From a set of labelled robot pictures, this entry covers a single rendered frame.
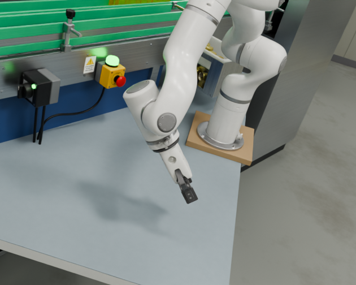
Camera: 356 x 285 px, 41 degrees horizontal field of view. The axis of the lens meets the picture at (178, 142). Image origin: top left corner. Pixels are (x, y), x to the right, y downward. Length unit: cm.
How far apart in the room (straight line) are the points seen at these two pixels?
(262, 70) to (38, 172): 79
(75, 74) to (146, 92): 53
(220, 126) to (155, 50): 38
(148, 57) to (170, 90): 77
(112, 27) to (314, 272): 168
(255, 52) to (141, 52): 42
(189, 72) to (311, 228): 198
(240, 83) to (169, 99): 65
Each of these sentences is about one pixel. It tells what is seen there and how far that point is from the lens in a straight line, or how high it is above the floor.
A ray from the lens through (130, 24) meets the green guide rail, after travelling 169.
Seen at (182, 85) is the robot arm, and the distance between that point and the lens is 106.
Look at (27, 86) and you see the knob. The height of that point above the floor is 98.
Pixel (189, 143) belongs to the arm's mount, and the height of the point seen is 76.
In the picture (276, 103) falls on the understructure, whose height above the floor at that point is 54.
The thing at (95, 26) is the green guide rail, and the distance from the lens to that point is 158.
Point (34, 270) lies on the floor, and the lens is 219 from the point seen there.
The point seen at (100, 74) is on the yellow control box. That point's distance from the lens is 163.
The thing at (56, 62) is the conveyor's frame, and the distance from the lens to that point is 151.
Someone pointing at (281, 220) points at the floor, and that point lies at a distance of 288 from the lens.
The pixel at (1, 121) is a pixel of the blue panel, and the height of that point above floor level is 83.
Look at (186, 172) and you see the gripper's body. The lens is 118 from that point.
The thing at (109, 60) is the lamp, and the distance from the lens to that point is 160.
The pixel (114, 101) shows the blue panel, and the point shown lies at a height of 79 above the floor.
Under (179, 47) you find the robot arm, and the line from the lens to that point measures 112.
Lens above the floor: 167
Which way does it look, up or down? 31 degrees down
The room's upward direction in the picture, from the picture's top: 17 degrees clockwise
